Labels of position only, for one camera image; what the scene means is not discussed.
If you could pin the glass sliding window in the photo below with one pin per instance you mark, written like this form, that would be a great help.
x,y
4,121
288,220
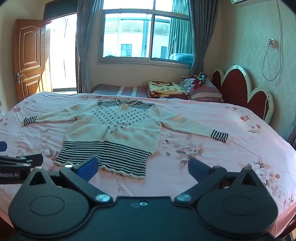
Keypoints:
x,y
144,32

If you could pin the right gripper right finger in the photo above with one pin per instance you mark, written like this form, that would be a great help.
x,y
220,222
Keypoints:
x,y
229,203

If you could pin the grey right curtain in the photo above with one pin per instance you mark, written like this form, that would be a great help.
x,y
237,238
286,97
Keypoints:
x,y
202,17

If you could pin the cream striped knit sweater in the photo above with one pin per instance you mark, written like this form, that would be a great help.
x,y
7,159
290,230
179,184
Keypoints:
x,y
120,134

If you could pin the striped mattress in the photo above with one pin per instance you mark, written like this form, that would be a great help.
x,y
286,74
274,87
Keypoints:
x,y
113,90

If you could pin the striped pillow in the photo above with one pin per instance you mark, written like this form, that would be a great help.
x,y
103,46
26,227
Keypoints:
x,y
207,92

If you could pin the white air conditioner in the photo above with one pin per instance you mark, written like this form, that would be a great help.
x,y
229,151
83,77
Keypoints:
x,y
241,3

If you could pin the grey curtain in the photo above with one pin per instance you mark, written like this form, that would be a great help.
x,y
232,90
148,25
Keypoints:
x,y
202,17
86,11

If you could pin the brown wooden door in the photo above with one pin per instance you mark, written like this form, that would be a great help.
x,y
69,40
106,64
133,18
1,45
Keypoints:
x,y
31,58

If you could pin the red heart-shaped headboard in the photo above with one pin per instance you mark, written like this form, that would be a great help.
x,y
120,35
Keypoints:
x,y
236,88

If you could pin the red dark hair accessory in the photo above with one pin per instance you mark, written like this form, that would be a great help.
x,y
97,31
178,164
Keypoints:
x,y
199,80

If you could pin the grey left curtain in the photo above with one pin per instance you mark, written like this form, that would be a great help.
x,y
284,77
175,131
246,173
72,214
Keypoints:
x,y
86,11

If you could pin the wall socket with plug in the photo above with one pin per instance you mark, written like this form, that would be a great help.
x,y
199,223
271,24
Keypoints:
x,y
273,43

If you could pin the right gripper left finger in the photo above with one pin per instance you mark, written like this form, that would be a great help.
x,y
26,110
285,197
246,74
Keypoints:
x,y
56,203

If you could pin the yellow red folded blanket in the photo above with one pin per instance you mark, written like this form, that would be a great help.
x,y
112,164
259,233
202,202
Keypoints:
x,y
165,89

